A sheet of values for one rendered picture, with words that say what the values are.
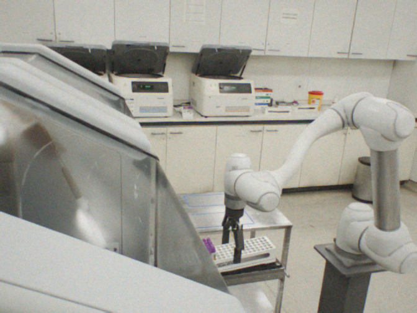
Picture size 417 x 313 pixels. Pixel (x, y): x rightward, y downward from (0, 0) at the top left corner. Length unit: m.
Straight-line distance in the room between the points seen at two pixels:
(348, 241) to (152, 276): 1.64
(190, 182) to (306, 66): 2.03
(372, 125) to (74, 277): 1.33
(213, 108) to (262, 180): 2.57
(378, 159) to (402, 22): 3.70
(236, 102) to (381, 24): 1.98
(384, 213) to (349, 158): 3.05
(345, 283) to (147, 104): 2.39
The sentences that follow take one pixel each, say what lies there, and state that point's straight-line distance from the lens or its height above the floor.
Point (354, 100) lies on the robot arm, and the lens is 1.64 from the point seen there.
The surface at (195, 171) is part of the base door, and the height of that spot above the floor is 0.34.
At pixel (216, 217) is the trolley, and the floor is 0.82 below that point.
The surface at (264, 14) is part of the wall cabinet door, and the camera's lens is 4.26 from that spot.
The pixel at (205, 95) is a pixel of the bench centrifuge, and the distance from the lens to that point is 3.80.
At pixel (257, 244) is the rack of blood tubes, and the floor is 0.88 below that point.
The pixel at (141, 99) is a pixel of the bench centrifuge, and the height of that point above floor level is 1.08.
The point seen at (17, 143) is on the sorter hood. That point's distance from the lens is 0.65.
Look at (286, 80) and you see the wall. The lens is 4.83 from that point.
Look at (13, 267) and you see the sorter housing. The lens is 0.32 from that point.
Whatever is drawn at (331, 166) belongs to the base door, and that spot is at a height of 0.31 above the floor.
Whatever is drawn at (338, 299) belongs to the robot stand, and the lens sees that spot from 2.12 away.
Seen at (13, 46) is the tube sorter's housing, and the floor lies 1.61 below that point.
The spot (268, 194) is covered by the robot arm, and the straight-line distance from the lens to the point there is 1.29.
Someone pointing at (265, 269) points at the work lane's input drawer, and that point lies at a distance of 1.67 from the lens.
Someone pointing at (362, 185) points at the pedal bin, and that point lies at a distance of 4.61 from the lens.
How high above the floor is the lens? 1.72
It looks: 18 degrees down
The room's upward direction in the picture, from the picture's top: 3 degrees clockwise
